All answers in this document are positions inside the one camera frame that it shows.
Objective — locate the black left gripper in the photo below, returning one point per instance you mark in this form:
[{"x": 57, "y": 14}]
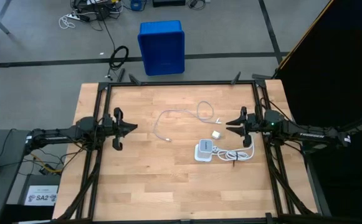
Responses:
[{"x": 112, "y": 127}]

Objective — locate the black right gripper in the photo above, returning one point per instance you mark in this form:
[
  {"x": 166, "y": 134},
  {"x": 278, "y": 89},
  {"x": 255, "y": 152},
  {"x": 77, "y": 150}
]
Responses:
[{"x": 254, "y": 124}]

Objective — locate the white power strip tower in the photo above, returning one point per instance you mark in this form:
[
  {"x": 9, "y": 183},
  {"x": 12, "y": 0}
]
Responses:
[{"x": 205, "y": 146}]

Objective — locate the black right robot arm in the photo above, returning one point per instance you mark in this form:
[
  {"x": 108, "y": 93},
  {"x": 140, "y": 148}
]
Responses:
[{"x": 308, "y": 133}]

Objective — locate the blue plastic bin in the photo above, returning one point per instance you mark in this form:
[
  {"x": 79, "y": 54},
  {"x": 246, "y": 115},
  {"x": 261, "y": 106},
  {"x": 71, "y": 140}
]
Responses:
[{"x": 162, "y": 46}]

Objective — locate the black computer case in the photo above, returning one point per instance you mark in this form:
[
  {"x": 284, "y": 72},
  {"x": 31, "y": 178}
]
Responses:
[{"x": 43, "y": 179}]

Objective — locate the white SA2 label sign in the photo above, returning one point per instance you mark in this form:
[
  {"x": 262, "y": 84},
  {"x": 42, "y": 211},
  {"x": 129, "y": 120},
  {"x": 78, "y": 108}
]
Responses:
[{"x": 42, "y": 197}]

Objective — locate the black curtain with yellow edge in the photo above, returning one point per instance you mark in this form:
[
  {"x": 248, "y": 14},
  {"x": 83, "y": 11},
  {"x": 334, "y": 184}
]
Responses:
[{"x": 339, "y": 62}]

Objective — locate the white floor power strip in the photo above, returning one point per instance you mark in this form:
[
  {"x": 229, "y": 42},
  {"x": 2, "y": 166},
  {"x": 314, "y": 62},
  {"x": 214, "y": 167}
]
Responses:
[{"x": 74, "y": 16}]

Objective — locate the black flat box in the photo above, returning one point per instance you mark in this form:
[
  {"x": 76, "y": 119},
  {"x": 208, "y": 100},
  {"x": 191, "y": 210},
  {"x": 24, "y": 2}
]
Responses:
[{"x": 168, "y": 3}]

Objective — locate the grey desk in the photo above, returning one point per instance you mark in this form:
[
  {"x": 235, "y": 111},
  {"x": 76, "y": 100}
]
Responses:
[{"x": 0, "y": 186}]

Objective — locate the black aluminium table frame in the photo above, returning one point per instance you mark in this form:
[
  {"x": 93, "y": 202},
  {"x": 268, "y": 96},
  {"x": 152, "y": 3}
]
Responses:
[{"x": 183, "y": 83}]

